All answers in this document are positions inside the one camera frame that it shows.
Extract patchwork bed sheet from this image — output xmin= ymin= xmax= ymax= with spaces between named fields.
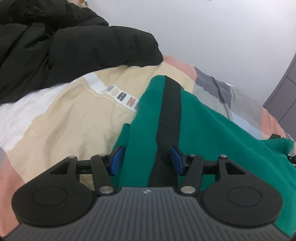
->
xmin=1 ymin=56 xmax=288 ymax=236

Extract black puffer jacket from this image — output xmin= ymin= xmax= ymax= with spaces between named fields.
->
xmin=1 ymin=1 xmax=163 ymax=104

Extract grey bedroom door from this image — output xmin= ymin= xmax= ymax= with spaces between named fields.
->
xmin=263 ymin=56 xmax=296 ymax=139

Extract green hooded sweatshirt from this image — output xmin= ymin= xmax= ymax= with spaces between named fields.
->
xmin=112 ymin=75 xmax=295 ymax=235

